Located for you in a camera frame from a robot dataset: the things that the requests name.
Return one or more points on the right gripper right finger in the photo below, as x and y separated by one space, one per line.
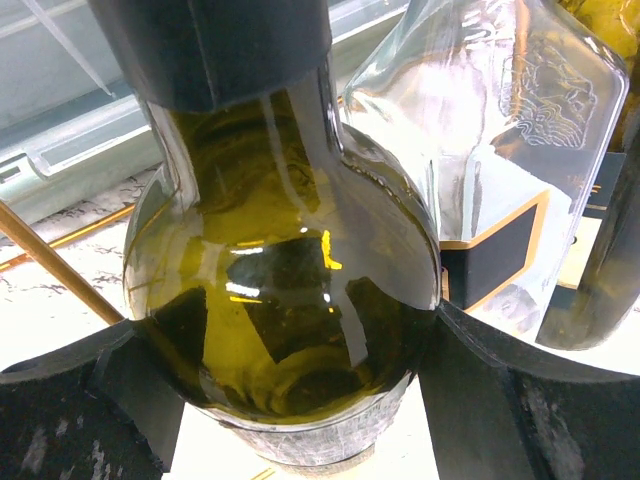
500 408

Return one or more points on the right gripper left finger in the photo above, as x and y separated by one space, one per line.
97 408

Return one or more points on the green wine bottle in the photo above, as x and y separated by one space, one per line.
609 285
281 264

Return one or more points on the clear square glass bottle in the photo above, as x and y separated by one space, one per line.
501 113

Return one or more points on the clear plastic storage box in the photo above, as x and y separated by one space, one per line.
70 125

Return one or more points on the gold wire wine rack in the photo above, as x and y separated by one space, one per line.
45 255

